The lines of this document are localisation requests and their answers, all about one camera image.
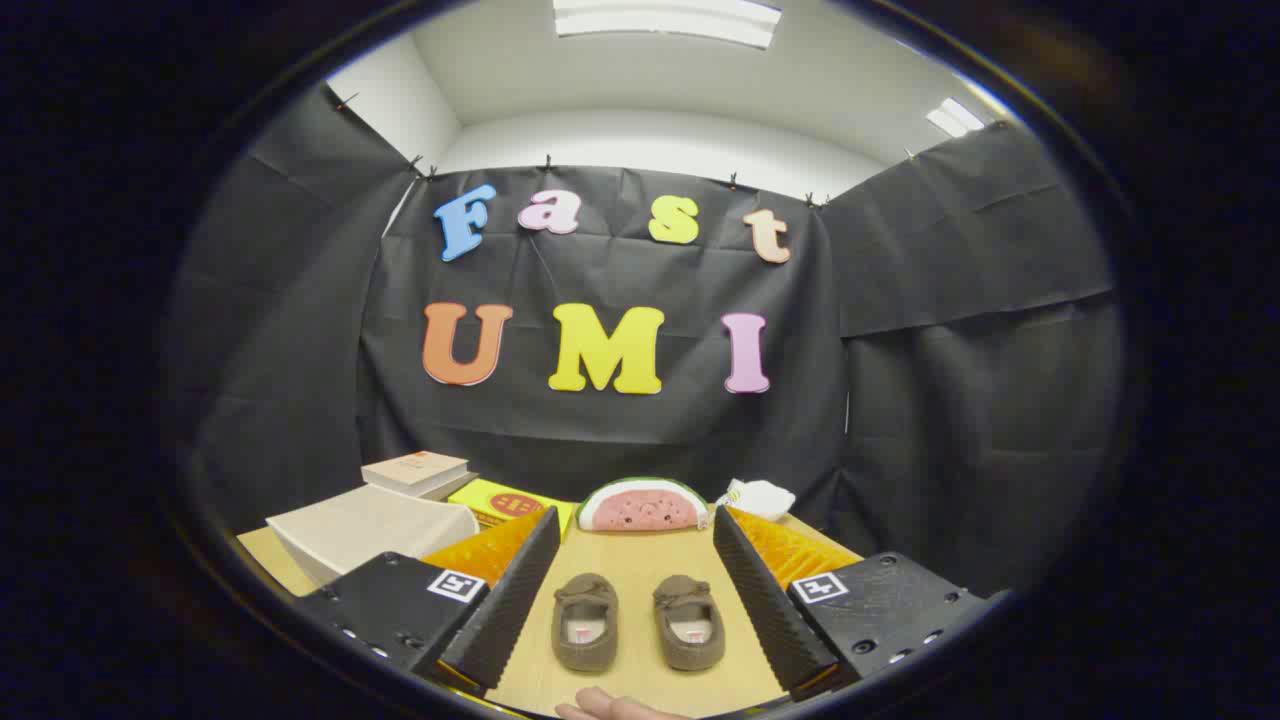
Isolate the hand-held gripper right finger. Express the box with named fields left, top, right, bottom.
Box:
left=712, top=505, right=1011, bottom=701

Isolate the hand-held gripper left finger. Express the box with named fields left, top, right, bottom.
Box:
left=300, top=505, right=563, bottom=701

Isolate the brown fuzzy shoe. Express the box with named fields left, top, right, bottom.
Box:
left=652, top=574, right=727, bottom=672
left=551, top=572, right=620, bottom=673

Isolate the beige fabric storage box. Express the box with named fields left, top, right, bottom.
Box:
left=268, top=483, right=481, bottom=589

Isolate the white plush toy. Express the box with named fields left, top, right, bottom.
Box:
left=718, top=479, right=797, bottom=523

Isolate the yellow book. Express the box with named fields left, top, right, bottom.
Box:
left=446, top=478, right=576, bottom=536

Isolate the watermelon slice plush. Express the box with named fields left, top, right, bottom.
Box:
left=576, top=477, right=711, bottom=533

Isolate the beige book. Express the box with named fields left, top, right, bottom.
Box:
left=361, top=451, right=479, bottom=501

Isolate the small ceiling light panel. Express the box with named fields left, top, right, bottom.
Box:
left=925, top=97, right=986, bottom=139

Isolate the large ceiling light panel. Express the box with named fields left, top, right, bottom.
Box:
left=553, top=0, right=783, bottom=51

